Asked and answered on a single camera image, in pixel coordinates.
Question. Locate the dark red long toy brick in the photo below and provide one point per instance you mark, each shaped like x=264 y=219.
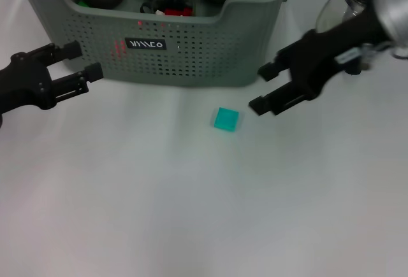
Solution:
x=175 y=12

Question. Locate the teal square toy brick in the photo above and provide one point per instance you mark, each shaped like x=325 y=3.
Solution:
x=225 y=119

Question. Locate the green toy brick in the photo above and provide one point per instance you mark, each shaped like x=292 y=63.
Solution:
x=82 y=3

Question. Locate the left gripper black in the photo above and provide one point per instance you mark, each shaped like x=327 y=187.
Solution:
x=25 y=86

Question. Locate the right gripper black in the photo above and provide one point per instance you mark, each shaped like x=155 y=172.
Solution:
x=318 y=54

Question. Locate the grey perforated storage basket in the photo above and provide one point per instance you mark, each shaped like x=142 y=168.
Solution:
x=191 y=60

